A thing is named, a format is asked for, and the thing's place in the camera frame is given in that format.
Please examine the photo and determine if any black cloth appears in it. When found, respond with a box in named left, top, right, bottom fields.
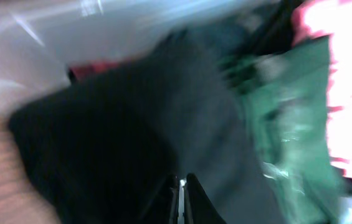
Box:
left=7, top=31, right=285, bottom=223

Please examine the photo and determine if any large black garment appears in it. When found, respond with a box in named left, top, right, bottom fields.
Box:
left=242, top=0, right=303, bottom=55

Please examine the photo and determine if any dark green cloth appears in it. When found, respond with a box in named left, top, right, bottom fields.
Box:
left=221, top=37, right=344, bottom=224

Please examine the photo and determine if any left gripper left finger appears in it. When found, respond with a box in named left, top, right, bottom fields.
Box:
left=139, top=175, right=179, bottom=224

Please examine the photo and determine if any red navy plaid shirt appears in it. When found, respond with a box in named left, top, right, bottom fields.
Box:
left=67, top=61, right=122, bottom=83

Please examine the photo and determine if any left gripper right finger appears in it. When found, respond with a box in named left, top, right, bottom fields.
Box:
left=184, top=174, right=226, bottom=224

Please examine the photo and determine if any clear plastic storage bin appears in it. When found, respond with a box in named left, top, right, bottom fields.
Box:
left=0, top=0, right=352, bottom=224

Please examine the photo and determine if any pink salmon garment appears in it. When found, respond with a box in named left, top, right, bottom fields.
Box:
left=292, top=0, right=352, bottom=179

